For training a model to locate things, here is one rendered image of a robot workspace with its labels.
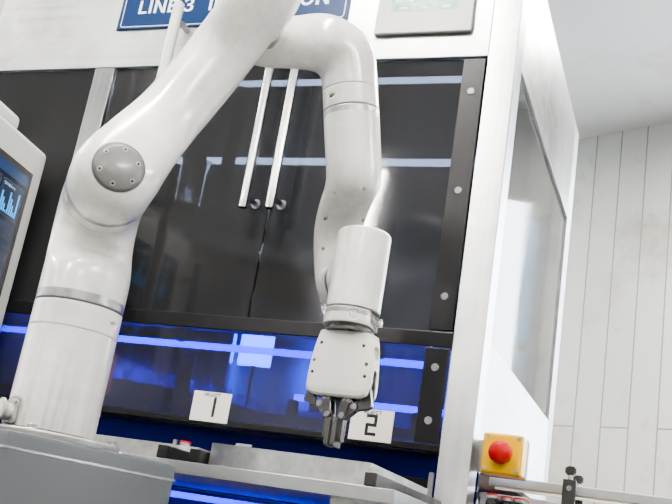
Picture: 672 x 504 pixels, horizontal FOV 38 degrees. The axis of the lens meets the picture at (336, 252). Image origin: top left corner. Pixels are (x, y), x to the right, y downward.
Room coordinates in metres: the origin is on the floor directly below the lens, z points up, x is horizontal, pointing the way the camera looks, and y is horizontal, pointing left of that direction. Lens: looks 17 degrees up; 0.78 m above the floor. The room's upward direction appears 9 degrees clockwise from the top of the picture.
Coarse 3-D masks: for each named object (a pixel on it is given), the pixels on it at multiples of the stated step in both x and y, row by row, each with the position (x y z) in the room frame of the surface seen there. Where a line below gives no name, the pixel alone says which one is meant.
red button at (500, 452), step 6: (492, 444) 1.71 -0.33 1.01; (498, 444) 1.70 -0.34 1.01; (504, 444) 1.70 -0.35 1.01; (492, 450) 1.70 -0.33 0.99; (498, 450) 1.70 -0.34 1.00; (504, 450) 1.70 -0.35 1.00; (510, 450) 1.70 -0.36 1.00; (492, 456) 1.70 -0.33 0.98; (498, 456) 1.70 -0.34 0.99; (504, 456) 1.70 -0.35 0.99; (510, 456) 1.70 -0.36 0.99; (498, 462) 1.70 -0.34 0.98; (504, 462) 1.70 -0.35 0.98
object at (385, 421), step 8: (360, 416) 1.83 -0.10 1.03; (384, 416) 1.82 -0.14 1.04; (392, 416) 1.81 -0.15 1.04; (352, 424) 1.84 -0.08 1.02; (360, 424) 1.83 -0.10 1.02; (384, 424) 1.81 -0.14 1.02; (392, 424) 1.81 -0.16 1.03; (352, 432) 1.84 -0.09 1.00; (360, 432) 1.83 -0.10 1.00; (376, 432) 1.82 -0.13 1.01; (384, 432) 1.81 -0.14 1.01; (368, 440) 1.82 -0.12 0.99; (376, 440) 1.82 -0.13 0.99; (384, 440) 1.81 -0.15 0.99
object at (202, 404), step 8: (200, 392) 1.96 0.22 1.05; (208, 392) 1.96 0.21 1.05; (216, 392) 1.95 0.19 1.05; (200, 400) 1.96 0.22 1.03; (208, 400) 1.95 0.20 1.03; (224, 400) 1.94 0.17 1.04; (192, 408) 1.97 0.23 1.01; (200, 408) 1.96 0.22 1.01; (208, 408) 1.95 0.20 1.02; (216, 408) 1.95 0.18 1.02; (224, 408) 1.94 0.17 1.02; (192, 416) 1.96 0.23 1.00; (200, 416) 1.96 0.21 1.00; (208, 416) 1.95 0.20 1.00; (216, 416) 1.94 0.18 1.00; (224, 416) 1.94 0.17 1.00
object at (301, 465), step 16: (224, 448) 1.52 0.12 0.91; (240, 448) 1.51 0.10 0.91; (256, 448) 1.50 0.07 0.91; (224, 464) 1.52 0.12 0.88; (240, 464) 1.51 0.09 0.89; (256, 464) 1.50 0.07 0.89; (272, 464) 1.49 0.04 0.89; (288, 464) 1.48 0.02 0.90; (304, 464) 1.47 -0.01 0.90; (320, 464) 1.46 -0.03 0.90; (336, 464) 1.45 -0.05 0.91; (352, 464) 1.44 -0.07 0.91; (368, 464) 1.43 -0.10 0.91; (336, 480) 1.45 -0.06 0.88; (352, 480) 1.44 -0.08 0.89; (400, 480) 1.58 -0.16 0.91
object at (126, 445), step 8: (96, 440) 1.74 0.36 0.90; (104, 440) 1.73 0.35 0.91; (112, 440) 1.73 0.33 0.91; (120, 440) 1.72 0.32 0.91; (128, 440) 1.71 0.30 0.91; (136, 440) 1.71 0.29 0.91; (144, 440) 1.70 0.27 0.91; (120, 448) 1.72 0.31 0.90; (128, 448) 1.71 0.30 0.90; (136, 448) 1.71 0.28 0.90; (144, 448) 1.70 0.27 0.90; (152, 448) 1.70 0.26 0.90; (184, 448) 1.67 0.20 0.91; (192, 448) 1.67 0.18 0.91; (200, 448) 1.67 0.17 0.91; (152, 456) 1.69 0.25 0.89
